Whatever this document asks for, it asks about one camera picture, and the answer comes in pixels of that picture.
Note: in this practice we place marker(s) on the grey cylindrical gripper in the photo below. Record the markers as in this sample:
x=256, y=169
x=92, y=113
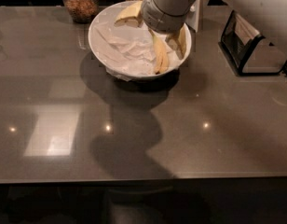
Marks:
x=162, y=20

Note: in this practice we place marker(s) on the yellow banana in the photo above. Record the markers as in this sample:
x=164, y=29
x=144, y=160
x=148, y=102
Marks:
x=162, y=60

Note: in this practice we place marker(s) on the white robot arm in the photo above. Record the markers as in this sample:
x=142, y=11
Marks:
x=269, y=17

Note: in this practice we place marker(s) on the white bowl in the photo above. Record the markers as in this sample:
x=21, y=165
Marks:
x=109, y=15

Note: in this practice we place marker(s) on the white crumpled paper towel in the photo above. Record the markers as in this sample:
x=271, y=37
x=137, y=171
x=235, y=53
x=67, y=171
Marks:
x=129, y=51

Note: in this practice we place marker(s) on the white standing card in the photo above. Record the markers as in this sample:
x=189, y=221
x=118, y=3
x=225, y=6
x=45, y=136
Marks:
x=195, y=16

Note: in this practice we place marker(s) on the left glass jar with nuts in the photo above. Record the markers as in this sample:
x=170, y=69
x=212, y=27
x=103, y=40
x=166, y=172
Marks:
x=82, y=11

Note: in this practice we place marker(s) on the black silver toaster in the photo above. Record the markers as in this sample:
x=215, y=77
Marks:
x=248, y=51

